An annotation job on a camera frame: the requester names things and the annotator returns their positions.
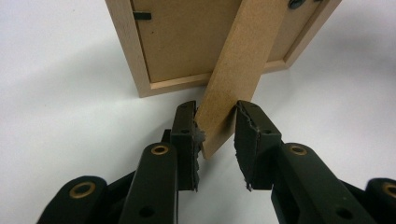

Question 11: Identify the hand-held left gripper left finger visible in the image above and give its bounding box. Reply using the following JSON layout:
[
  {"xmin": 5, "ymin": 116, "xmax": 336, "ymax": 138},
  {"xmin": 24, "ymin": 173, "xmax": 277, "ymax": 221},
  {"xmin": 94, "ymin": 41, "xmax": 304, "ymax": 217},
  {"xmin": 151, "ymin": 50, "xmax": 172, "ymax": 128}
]
[{"xmin": 118, "ymin": 100, "xmax": 207, "ymax": 224}]

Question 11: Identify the wooden picture frame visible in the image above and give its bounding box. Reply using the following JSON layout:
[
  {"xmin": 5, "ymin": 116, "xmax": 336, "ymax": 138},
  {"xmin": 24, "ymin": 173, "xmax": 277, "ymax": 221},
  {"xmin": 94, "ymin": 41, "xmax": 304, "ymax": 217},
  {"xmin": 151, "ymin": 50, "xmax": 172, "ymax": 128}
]
[{"xmin": 105, "ymin": 0, "xmax": 343, "ymax": 161}]

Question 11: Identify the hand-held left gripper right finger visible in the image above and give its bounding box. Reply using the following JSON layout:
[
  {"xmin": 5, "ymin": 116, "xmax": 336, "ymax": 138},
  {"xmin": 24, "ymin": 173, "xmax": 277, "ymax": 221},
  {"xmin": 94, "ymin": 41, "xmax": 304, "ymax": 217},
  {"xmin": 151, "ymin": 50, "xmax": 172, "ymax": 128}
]
[{"xmin": 233, "ymin": 99, "xmax": 379, "ymax": 224}]

